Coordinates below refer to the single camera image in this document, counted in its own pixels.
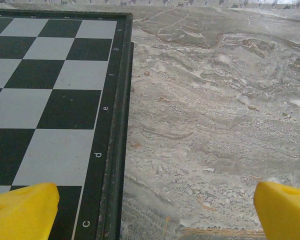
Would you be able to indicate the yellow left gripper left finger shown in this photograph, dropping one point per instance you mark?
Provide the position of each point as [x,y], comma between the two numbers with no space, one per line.
[22,212]

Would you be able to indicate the black white chessboard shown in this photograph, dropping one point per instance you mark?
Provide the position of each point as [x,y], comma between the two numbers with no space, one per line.
[52,100]

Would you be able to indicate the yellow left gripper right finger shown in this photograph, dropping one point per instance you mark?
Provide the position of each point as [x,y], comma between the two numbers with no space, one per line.
[285,215]

